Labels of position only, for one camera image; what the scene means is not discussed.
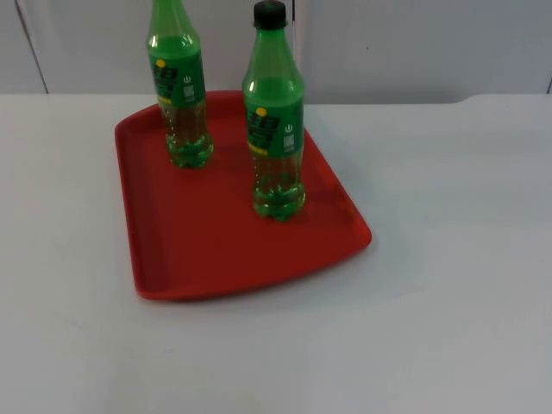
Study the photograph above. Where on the green plastic bottle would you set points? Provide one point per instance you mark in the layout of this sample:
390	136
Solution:
183	95
274	129

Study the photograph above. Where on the red tray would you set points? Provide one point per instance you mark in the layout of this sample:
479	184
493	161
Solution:
224	233

